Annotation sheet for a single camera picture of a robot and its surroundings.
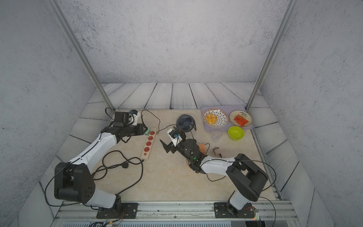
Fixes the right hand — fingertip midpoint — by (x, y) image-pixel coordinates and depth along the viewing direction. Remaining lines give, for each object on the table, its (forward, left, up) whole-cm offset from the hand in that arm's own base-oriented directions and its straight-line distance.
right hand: (168, 134), depth 78 cm
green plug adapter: (+6, +14, -6) cm, 16 cm away
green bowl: (+15, -44, -21) cm, 51 cm away
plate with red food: (+29, -51, -21) cm, 63 cm away
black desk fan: (+20, -9, -14) cm, 26 cm away
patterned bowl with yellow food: (+29, -31, -20) cm, 47 cm away
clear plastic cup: (+14, -31, -21) cm, 39 cm away
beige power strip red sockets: (+5, +16, -19) cm, 25 cm away
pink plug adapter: (+2, -30, -22) cm, 37 cm away
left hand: (+8, +14, -4) cm, 16 cm away
